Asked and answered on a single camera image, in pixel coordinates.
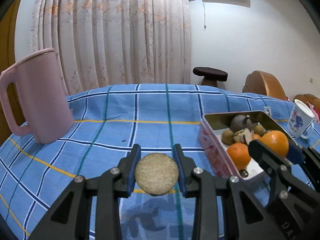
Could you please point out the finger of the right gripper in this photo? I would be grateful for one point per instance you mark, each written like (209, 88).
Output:
(293, 205)
(307, 159)

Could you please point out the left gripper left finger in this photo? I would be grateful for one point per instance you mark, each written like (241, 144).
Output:
(69, 216)

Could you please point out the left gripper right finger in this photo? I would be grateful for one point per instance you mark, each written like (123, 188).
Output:
(244, 217)

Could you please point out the small orange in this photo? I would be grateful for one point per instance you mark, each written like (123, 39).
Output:
(277, 141)

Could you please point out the large orange mandarin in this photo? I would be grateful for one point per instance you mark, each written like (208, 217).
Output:
(239, 154)

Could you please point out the purple round passion fruit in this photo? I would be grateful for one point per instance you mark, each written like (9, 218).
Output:
(240, 122)

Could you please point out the brown kiwi fruit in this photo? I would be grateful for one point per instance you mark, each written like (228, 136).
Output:
(227, 137)

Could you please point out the small orange mandarin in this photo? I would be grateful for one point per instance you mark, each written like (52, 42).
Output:
(255, 136)

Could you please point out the white cartoon mug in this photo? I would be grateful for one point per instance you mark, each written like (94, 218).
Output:
(301, 120)

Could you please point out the pink floral cloth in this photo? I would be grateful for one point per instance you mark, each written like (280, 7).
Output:
(316, 113)

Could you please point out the printed paper sheet in tin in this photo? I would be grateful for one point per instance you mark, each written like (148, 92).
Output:
(252, 171)

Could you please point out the orange leather sofa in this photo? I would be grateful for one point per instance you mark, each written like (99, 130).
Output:
(309, 99)

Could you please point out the pink metal tin box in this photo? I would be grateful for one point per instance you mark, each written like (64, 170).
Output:
(211, 128)

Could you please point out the orange leather armchair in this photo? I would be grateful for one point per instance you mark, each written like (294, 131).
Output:
(263, 83)

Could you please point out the pink plastic pitcher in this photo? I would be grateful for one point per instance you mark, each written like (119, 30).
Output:
(41, 96)

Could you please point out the dark round stool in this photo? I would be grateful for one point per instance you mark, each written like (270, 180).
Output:
(210, 75)

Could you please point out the pink floral curtain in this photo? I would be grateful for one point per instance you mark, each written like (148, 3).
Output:
(109, 42)

